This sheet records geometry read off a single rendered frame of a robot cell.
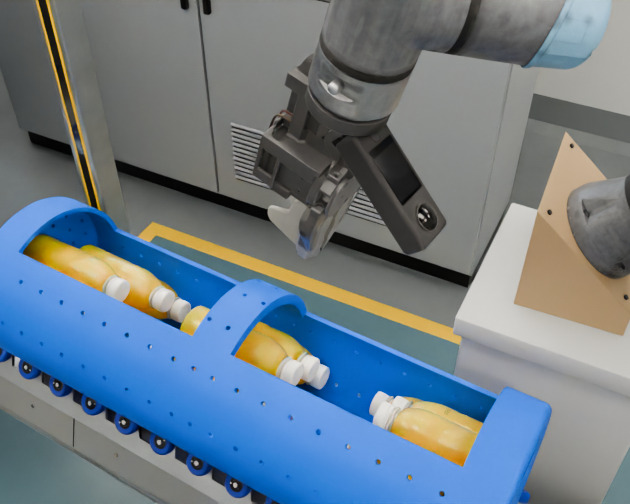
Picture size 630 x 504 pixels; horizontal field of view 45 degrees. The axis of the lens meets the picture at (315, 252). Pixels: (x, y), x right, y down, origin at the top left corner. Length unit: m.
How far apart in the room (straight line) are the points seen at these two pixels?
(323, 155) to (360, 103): 0.09
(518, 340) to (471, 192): 1.42
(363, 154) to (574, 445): 0.85
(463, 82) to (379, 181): 1.76
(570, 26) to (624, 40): 3.04
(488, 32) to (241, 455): 0.70
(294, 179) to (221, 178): 2.41
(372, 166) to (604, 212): 0.59
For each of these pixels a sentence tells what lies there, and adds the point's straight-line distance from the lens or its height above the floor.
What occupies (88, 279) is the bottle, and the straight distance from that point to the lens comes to 1.26.
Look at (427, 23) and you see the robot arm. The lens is 0.53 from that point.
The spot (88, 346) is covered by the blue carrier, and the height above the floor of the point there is 1.17.
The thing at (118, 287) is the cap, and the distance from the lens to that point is 1.25.
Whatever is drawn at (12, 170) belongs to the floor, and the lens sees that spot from 3.65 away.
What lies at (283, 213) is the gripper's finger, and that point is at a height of 1.57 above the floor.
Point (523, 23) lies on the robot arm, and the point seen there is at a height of 1.79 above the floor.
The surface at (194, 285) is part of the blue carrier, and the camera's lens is 1.36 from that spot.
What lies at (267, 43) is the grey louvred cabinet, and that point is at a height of 0.83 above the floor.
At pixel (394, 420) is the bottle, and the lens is 1.05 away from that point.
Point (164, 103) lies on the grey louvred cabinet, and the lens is 3.03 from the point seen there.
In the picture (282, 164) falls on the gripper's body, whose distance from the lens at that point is 0.66.
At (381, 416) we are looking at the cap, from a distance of 1.05.
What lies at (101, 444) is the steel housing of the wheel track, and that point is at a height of 0.88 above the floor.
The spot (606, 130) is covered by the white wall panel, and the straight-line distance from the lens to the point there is 3.79.
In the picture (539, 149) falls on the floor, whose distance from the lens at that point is 3.68.
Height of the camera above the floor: 2.02
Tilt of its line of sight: 43 degrees down
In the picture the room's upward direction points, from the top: straight up
